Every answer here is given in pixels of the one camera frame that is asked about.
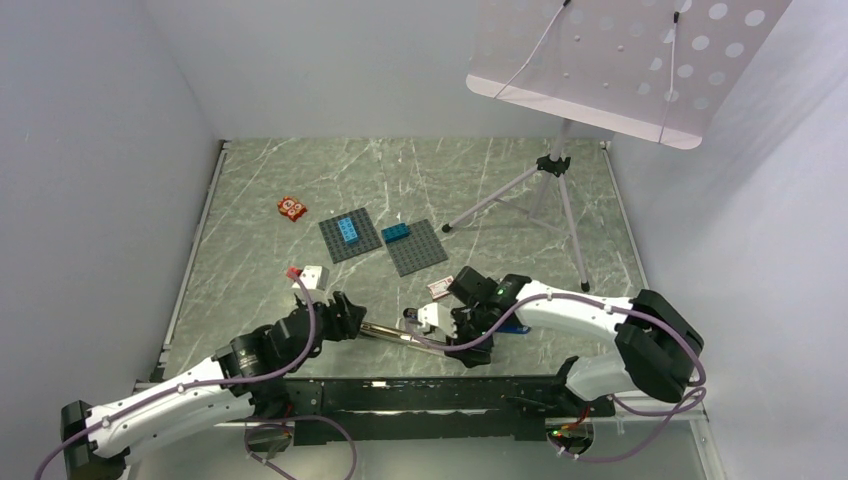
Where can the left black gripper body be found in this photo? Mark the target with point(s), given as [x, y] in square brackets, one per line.
[329, 314]

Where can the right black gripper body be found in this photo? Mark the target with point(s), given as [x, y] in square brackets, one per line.
[470, 325]

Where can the red white staple box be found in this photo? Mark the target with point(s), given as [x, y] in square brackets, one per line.
[440, 288]

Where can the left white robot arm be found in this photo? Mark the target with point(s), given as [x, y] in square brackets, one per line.
[243, 379]

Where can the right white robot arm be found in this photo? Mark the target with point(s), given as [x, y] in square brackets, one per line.
[650, 346]

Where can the left grey building baseplate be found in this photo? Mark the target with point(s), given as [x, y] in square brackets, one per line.
[337, 249]

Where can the grey building baseplate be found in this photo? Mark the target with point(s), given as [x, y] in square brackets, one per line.
[419, 250]
[337, 249]

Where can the light blue building brick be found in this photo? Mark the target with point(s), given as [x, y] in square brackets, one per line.
[348, 231]

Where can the right grey building baseplate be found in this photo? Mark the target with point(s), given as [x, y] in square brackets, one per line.
[419, 250]

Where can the dark teal building brick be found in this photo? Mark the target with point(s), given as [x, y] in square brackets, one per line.
[395, 233]

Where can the red owl toy block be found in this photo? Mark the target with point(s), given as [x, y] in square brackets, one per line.
[291, 208]

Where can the lavender music stand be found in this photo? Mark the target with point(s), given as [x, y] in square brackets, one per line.
[664, 72]

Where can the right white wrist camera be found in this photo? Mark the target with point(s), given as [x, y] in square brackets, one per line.
[436, 317]

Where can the black aluminium base frame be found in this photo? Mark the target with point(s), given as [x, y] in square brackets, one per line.
[526, 408]

